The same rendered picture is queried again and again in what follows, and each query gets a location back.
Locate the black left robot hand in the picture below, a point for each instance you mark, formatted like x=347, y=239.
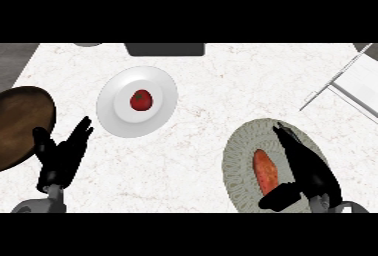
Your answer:
x=59, y=158

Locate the red tomato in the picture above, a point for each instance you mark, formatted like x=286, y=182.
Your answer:
x=140, y=100

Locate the grey round object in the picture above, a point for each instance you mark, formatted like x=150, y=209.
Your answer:
x=87, y=44

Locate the white round plate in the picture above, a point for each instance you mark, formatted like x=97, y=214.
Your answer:
x=137, y=101

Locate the round beige woven placemat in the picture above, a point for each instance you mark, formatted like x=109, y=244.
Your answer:
x=240, y=160

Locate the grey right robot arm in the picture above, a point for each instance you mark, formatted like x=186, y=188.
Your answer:
x=333, y=205

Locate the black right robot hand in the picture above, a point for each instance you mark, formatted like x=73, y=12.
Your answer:
x=307, y=166

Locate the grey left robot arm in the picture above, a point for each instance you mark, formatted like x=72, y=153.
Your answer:
x=41, y=201

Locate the round brown wooden board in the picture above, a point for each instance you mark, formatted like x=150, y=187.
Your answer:
x=19, y=123

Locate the orange sweet potato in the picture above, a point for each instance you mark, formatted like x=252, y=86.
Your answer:
x=264, y=171

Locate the dark grey rectangular appliance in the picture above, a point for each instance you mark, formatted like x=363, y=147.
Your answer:
x=164, y=49

